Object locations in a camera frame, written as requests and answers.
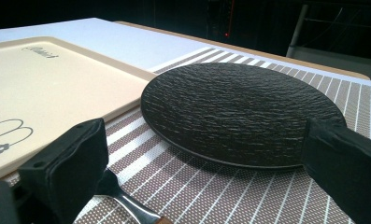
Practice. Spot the metal stand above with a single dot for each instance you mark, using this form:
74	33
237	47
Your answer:
298	28

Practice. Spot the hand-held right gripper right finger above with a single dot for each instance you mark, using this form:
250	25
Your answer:
345	165

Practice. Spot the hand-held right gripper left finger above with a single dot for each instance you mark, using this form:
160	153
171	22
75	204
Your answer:
64	165

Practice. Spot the black textured plate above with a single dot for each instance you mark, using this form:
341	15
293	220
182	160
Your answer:
236	112

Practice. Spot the striped placemat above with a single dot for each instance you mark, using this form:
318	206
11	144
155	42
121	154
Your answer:
205	193

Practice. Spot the beige tray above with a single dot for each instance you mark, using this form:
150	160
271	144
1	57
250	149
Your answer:
49	93

